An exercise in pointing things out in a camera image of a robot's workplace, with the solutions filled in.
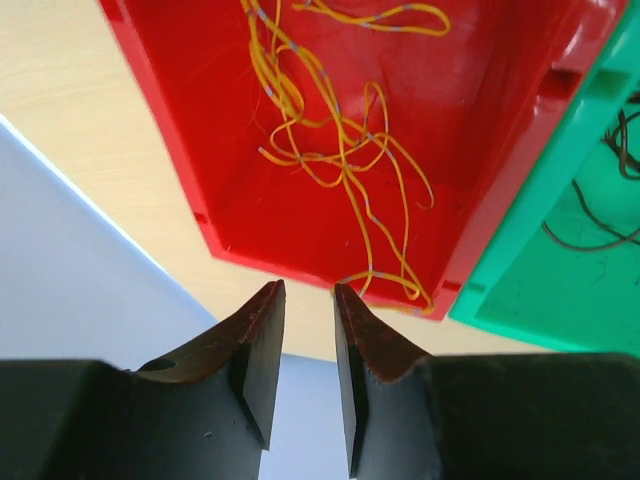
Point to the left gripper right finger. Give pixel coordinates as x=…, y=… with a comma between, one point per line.
x=408, y=414

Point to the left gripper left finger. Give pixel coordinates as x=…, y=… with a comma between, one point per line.
x=201, y=411

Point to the left green plastic bin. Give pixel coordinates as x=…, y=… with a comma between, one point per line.
x=562, y=269

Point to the red plastic bin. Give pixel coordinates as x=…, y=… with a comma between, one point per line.
x=373, y=143

